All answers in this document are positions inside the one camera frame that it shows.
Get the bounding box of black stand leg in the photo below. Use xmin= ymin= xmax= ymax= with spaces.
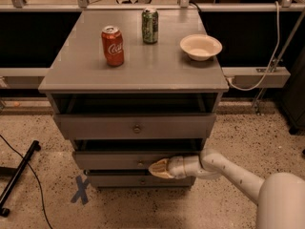
xmin=0 ymin=140 xmax=41 ymax=218

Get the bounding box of grey bottom drawer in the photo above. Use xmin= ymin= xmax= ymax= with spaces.
xmin=85 ymin=169 xmax=195 ymax=188

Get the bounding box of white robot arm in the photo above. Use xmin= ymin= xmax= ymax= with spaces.
xmin=149 ymin=148 xmax=305 ymax=229

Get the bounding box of grey metal rail frame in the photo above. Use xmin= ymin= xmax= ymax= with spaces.
xmin=0 ymin=0 xmax=305 ymax=91

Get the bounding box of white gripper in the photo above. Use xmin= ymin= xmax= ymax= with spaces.
xmin=149 ymin=156 xmax=191 ymax=179

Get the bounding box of grey top drawer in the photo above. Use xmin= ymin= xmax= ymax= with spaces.
xmin=54 ymin=114 xmax=216 ymax=140

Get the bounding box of green soda can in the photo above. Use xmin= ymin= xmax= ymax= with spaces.
xmin=141 ymin=8 xmax=158 ymax=44

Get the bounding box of grey wooden drawer cabinet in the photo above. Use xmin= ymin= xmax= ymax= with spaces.
xmin=39 ymin=10 xmax=228 ymax=188

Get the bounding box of grey drawer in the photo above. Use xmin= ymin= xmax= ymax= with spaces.
xmin=85 ymin=169 xmax=195 ymax=188
xmin=72 ymin=138 xmax=203 ymax=170
xmin=54 ymin=114 xmax=216 ymax=140

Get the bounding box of red cola can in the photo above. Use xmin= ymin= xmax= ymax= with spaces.
xmin=101 ymin=26 xmax=124 ymax=67

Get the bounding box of dark cabinet at right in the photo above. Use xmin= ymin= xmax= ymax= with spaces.
xmin=281 ymin=49 xmax=305 ymax=135

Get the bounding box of white cable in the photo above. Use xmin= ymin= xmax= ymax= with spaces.
xmin=226 ymin=1 xmax=281 ymax=92

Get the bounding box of black floor cable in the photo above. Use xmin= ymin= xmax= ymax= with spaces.
xmin=0 ymin=134 xmax=53 ymax=229

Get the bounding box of white bowl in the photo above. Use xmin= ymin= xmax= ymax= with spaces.
xmin=180 ymin=34 xmax=222 ymax=61

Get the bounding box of blue tape cross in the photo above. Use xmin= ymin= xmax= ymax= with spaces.
xmin=71 ymin=176 xmax=90 ymax=205

